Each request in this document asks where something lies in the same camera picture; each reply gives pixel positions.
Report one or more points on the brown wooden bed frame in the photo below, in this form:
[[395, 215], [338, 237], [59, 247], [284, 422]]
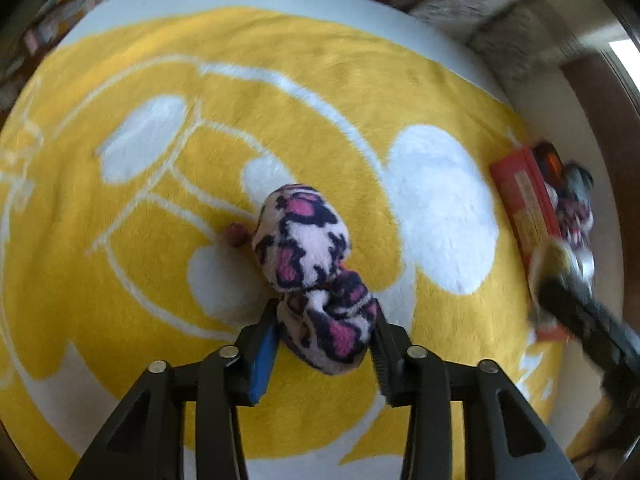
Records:
[[610, 135]]

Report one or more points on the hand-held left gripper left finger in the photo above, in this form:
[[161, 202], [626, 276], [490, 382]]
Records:
[[262, 360]]

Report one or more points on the red rectangular tin container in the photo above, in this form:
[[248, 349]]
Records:
[[525, 200]]

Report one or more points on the small reddish brown bead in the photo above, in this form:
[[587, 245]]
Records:
[[236, 236]]

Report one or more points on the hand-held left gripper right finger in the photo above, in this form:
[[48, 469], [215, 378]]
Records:
[[385, 370]]

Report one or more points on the orange soft toy cube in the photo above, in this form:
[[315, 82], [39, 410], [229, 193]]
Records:
[[547, 160]]

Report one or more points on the window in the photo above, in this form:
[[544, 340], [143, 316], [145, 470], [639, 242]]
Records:
[[627, 60]]

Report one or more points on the patterned curtain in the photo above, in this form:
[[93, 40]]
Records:
[[450, 0]]

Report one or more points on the yellow and white printed blanket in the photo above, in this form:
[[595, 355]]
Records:
[[325, 60]]

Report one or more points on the brown wooden bookshelf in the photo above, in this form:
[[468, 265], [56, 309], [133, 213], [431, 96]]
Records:
[[50, 15]]

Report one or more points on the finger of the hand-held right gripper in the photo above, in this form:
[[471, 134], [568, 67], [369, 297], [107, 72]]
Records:
[[562, 305]]

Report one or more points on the pink leopard print sock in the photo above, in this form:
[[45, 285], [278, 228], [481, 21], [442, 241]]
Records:
[[575, 217], [305, 240]]

